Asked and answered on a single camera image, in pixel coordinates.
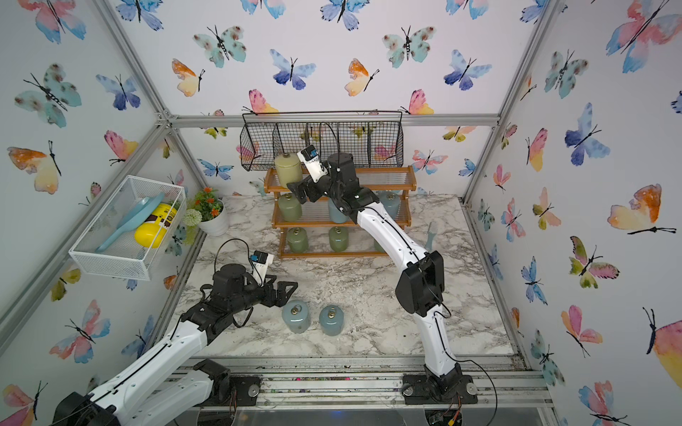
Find black wire basket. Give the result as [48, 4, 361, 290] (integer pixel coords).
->
[238, 110, 404, 171]

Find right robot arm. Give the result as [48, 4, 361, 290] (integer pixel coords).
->
[287, 145, 456, 378]

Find light blue brush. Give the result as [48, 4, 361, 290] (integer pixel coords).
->
[424, 221, 439, 252]

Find teal dustpan scoop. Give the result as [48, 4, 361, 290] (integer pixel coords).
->
[95, 193, 164, 253]

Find yellow tea canister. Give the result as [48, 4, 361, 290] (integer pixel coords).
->
[275, 153, 303, 188]

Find potted flower plant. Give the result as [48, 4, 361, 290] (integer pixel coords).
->
[183, 186, 229, 237]

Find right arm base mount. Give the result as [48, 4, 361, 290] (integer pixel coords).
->
[401, 369, 479, 406]

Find light blue canister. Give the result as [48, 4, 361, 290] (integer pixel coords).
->
[282, 300, 311, 334]

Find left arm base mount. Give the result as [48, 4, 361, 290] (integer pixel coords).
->
[193, 360, 262, 409]

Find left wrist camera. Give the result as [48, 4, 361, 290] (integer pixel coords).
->
[250, 250, 275, 285]

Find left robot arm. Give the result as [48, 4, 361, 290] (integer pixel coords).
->
[53, 264, 298, 425]

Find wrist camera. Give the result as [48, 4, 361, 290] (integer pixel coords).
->
[250, 250, 275, 285]
[297, 145, 329, 183]

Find wooden three-tier shelf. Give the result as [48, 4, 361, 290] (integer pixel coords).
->
[263, 164, 417, 260]

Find white wire basket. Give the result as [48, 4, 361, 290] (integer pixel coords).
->
[69, 175, 186, 280]

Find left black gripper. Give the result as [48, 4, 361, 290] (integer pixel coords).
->
[230, 272, 298, 316]

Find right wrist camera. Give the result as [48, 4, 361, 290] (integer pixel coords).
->
[297, 145, 329, 183]

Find yellow toy bottle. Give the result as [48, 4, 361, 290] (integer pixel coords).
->
[133, 203, 177, 249]

